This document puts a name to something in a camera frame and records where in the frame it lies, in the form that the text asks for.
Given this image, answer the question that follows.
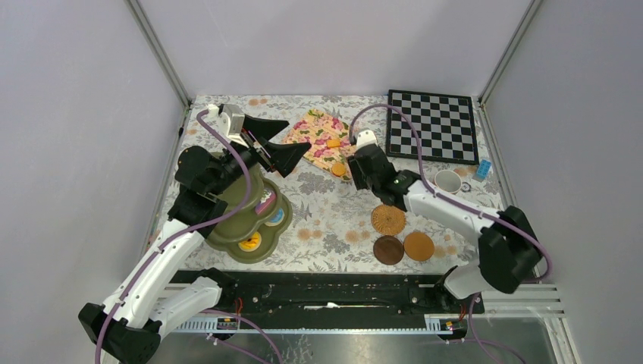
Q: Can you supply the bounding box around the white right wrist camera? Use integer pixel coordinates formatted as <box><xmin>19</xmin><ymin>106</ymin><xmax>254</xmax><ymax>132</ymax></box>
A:
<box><xmin>355</xmin><ymin>130</ymin><xmax>378</xmax><ymax>149</ymax></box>

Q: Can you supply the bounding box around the woven rattan coaster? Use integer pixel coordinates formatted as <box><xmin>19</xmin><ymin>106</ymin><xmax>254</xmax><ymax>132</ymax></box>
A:
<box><xmin>371</xmin><ymin>205</ymin><xmax>406</xmax><ymax>235</ymax></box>

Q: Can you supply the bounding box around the floral serving tray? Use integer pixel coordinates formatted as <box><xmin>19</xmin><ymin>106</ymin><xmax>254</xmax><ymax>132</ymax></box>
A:
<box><xmin>281</xmin><ymin>109</ymin><xmax>356</xmax><ymax>181</ymax></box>

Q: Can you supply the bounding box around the blue donut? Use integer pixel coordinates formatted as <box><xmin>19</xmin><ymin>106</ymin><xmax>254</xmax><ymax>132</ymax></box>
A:
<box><xmin>265</xmin><ymin>208</ymin><xmax>285</xmax><ymax>227</ymax></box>

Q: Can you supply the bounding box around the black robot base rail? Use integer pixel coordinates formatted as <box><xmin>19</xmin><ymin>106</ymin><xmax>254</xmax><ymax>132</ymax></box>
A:
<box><xmin>171</xmin><ymin>268</ymin><xmax>485</xmax><ymax>331</ymax></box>

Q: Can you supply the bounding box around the green tiered dessert stand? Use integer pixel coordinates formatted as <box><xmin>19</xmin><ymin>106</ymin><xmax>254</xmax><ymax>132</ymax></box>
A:
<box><xmin>206</xmin><ymin>166</ymin><xmax>293</xmax><ymax>264</ymax></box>

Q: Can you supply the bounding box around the dark brown wooden coaster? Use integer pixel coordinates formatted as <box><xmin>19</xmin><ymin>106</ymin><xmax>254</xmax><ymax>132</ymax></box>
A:
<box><xmin>373</xmin><ymin>235</ymin><xmax>405</xmax><ymax>265</ymax></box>

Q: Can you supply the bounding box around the black grey chessboard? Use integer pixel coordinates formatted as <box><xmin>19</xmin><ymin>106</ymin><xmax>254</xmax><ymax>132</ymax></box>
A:
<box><xmin>384</xmin><ymin>89</ymin><xmax>479</xmax><ymax>165</ymax></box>

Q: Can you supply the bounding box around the round waffle biscuit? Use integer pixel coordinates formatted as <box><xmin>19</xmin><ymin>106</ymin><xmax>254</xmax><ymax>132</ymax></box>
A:
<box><xmin>331</xmin><ymin>162</ymin><xmax>347</xmax><ymax>177</ymax></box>

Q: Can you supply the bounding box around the blue toy brick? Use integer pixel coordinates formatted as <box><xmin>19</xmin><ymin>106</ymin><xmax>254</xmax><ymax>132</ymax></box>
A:
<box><xmin>474</xmin><ymin>159</ymin><xmax>492</xmax><ymax>181</ymax></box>

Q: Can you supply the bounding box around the aluminium corner post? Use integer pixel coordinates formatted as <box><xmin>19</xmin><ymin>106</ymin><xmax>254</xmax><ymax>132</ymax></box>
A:
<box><xmin>124</xmin><ymin>0</ymin><xmax>192</xmax><ymax>108</ymax></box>
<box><xmin>478</xmin><ymin>0</ymin><xmax>544</xmax><ymax>105</ymax></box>

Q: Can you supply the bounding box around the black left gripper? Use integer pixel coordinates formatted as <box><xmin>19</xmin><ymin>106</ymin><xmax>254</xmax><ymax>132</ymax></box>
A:
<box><xmin>209</xmin><ymin>115</ymin><xmax>312</xmax><ymax>196</ymax></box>

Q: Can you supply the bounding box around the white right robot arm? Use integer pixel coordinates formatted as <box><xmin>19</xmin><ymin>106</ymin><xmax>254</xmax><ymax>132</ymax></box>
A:
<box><xmin>346</xmin><ymin>143</ymin><xmax>547</xmax><ymax>312</ymax></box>

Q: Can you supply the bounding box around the aluminium corner post left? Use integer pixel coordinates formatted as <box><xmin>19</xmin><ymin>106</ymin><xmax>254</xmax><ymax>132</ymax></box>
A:
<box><xmin>124</xmin><ymin>0</ymin><xmax>192</xmax><ymax>108</ymax></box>

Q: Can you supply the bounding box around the light brown wooden coaster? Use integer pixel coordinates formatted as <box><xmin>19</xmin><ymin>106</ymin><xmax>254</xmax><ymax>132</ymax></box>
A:
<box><xmin>403</xmin><ymin>231</ymin><xmax>435</xmax><ymax>262</ymax></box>

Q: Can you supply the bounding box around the floral tablecloth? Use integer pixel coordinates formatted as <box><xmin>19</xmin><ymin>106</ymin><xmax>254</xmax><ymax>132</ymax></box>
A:
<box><xmin>182</xmin><ymin>95</ymin><xmax>478</xmax><ymax>274</ymax></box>

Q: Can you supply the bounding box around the aluminium corner post right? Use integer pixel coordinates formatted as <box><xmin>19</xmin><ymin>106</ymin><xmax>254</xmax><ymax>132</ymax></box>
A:
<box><xmin>478</xmin><ymin>0</ymin><xmax>544</xmax><ymax>105</ymax></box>

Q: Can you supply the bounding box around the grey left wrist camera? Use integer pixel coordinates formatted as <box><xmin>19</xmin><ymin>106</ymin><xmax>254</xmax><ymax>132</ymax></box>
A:
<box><xmin>207</xmin><ymin>104</ymin><xmax>247</xmax><ymax>146</ymax></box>

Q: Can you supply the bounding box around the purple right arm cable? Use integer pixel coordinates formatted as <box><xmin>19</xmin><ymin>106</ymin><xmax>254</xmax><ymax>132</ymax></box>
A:
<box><xmin>349</xmin><ymin>103</ymin><xmax>554</xmax><ymax>364</ymax></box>

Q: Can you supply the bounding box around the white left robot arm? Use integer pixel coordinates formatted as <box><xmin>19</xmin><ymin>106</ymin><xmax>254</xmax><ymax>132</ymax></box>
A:
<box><xmin>79</xmin><ymin>105</ymin><xmax>309</xmax><ymax>363</ymax></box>

